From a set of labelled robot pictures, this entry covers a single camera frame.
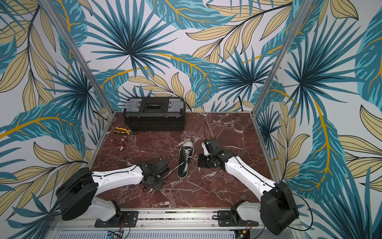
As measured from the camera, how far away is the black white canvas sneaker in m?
0.87

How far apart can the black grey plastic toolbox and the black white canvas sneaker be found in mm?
141

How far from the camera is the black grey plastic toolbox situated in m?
0.97
